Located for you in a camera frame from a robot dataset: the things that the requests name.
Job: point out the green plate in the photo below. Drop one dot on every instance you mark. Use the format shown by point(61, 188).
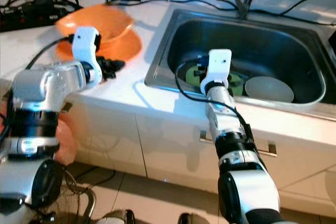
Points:
point(239, 85)

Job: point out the orange plastic bowl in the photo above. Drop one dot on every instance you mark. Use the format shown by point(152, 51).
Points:
point(79, 22)

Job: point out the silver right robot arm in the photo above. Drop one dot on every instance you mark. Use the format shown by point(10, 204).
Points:
point(226, 119)

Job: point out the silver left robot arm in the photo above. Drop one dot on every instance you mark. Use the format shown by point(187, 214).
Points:
point(47, 85)

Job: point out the orange plastic plate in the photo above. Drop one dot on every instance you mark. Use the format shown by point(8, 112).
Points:
point(128, 48)

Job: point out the white cabinet door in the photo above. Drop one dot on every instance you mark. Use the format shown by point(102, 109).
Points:
point(173, 150)
point(110, 135)

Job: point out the grey bowl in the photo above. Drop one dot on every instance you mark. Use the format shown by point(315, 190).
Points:
point(269, 89)

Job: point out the stainless steel sink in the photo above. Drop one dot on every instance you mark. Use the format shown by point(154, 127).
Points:
point(283, 40)

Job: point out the black power strip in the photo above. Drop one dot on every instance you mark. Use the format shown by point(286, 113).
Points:
point(29, 20)

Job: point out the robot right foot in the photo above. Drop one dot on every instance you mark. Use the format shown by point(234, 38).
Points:
point(194, 220)

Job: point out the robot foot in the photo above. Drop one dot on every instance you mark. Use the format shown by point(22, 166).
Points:
point(118, 217)
point(194, 220)

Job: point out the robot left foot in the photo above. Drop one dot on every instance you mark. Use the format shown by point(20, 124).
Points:
point(118, 217)

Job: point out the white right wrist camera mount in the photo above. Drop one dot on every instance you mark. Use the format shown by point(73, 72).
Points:
point(219, 64)

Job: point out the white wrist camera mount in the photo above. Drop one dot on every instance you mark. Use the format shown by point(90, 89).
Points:
point(219, 64)
point(86, 51)

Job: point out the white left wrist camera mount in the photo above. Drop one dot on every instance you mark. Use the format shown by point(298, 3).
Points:
point(86, 51)

